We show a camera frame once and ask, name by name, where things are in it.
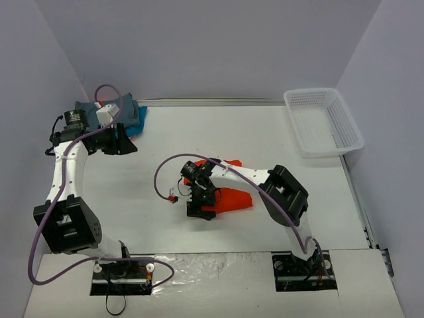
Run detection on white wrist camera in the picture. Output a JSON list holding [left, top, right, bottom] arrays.
[[95, 102, 120, 127], [168, 184, 191, 203]]

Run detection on folded blue t shirt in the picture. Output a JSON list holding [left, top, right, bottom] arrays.
[[125, 106, 148, 138]]

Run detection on folded grey t shirt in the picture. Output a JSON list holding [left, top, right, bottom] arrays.
[[75, 93, 146, 131]]

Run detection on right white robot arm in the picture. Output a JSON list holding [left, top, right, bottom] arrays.
[[171, 159, 319, 274]]

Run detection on orange t shirt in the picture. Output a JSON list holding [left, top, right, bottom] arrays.
[[181, 160, 253, 215]]

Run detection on white foam board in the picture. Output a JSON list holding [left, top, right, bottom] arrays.
[[25, 249, 403, 317]]

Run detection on white plastic basket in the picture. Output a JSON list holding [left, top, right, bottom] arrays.
[[284, 88, 364, 158]]

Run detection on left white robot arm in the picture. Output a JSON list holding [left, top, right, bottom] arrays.
[[33, 110, 137, 277]]

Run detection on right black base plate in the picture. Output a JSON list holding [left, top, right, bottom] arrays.
[[272, 252, 337, 292]]

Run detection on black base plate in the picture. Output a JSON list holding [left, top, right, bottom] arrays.
[[272, 252, 337, 292], [89, 258, 155, 296]]

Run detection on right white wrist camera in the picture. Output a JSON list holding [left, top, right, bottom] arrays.
[[168, 184, 191, 203]]

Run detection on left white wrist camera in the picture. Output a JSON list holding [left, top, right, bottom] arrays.
[[95, 102, 120, 127]]

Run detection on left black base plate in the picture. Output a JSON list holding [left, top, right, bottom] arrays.
[[89, 258, 155, 296]]

